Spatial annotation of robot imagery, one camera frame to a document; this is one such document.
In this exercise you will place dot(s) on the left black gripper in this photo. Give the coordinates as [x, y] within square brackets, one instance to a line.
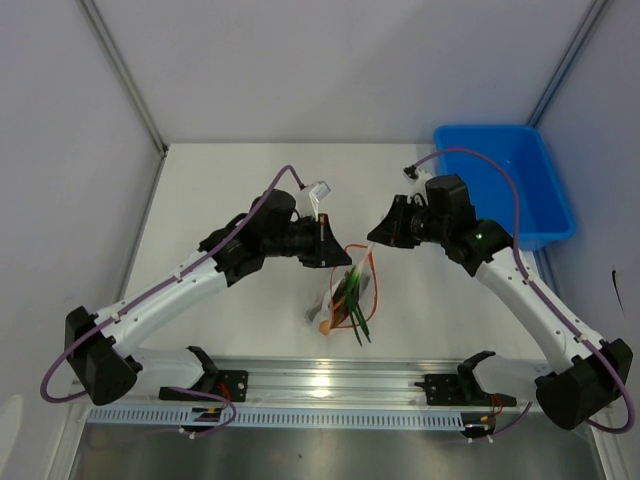
[325, 251]

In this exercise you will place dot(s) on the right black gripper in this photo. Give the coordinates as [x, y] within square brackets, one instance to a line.
[392, 230]

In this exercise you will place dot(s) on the clear zip top bag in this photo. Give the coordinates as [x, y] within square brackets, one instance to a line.
[351, 299]

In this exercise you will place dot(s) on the toy meat slice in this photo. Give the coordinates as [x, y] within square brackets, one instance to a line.
[336, 312]

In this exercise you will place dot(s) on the toy fish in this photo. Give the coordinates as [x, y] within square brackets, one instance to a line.
[319, 309]

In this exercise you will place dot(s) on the toy green onion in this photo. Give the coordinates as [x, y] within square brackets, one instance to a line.
[359, 284]

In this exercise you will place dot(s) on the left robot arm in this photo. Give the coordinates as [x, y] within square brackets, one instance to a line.
[104, 347]

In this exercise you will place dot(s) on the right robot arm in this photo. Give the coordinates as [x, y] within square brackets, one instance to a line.
[581, 373]

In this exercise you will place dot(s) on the blue plastic bin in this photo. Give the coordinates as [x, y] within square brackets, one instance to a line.
[532, 192]

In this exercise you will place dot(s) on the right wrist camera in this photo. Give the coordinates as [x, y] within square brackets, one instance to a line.
[417, 179]

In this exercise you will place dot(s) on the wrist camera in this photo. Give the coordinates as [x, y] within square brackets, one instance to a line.
[417, 179]
[309, 198]

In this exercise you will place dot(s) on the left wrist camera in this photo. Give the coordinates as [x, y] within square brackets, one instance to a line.
[309, 198]

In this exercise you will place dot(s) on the aluminium rail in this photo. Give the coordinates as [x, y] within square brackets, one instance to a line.
[272, 380]

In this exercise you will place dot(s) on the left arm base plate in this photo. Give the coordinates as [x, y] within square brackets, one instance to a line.
[229, 384]

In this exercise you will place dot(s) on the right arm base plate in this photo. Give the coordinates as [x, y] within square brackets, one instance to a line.
[459, 390]

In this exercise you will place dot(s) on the slotted cable duct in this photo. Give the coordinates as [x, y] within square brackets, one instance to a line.
[186, 416]

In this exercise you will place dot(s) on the right frame post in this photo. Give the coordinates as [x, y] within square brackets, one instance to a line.
[586, 29]

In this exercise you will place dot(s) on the frame post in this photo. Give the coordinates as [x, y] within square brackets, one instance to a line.
[586, 29]
[111, 52]

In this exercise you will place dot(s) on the left frame post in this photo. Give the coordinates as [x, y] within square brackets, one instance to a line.
[111, 52]

